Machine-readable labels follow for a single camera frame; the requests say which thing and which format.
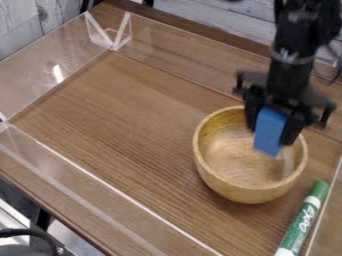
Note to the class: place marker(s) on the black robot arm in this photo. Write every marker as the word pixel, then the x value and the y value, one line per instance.
pixel 308 24

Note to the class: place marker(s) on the green Expo marker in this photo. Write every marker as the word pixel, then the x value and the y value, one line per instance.
pixel 300 228

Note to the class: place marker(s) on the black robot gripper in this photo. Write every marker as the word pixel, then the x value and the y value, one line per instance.
pixel 285 88

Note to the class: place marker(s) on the clear acrylic tray wall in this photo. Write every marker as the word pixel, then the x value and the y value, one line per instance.
pixel 101 103

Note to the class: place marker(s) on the blue rectangular block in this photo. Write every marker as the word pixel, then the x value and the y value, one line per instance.
pixel 270 125

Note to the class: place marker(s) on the light wooden bowl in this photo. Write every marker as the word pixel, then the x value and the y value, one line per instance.
pixel 238 172

